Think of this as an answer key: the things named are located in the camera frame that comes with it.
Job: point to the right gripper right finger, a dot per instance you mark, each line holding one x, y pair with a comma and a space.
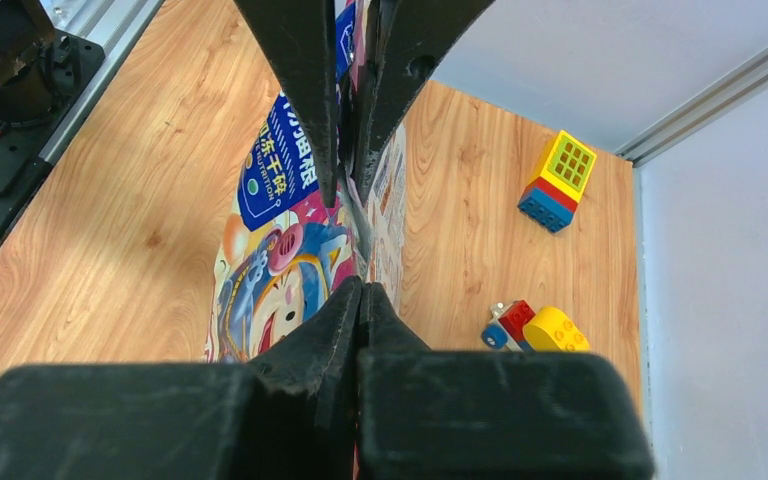
426, 414

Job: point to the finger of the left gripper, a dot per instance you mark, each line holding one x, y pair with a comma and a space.
399, 45

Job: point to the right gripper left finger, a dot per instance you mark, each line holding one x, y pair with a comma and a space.
287, 414

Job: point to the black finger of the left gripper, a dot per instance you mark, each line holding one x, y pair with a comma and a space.
298, 39

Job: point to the pink pet food bag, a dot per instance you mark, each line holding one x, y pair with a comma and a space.
271, 278

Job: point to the toy block car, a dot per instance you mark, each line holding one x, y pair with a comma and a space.
517, 327

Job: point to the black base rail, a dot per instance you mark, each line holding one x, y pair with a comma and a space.
56, 60

